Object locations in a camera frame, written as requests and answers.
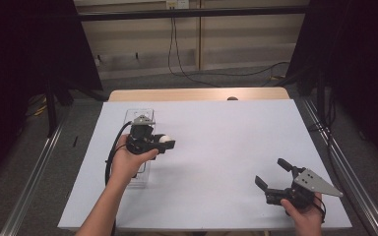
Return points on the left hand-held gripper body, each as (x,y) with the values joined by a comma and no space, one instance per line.
(139,141)

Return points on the white wall socket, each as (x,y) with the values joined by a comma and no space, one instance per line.
(177,4)

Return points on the dark round table grommet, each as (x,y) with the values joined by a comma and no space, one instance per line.
(232,98)

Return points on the black horizontal bar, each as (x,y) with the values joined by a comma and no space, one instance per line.
(193,13)

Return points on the person's left hand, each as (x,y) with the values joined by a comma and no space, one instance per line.
(124,164)

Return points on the black curtain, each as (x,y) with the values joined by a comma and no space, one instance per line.
(29,49)
(357,65)

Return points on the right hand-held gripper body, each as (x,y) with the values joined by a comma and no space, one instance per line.
(311,183)

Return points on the clear plastic container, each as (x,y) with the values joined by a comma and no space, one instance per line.
(143,180)

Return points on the white ping-pong ball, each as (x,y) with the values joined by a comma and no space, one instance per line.
(166,138)

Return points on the small black stick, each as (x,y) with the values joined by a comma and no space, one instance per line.
(75,141)

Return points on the person's right hand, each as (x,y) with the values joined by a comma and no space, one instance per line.
(306,218)

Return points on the black metal stand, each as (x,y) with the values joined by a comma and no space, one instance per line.
(51,111)
(321,105)

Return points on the metal floor rail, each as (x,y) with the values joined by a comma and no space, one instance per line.
(29,190)
(351,177)

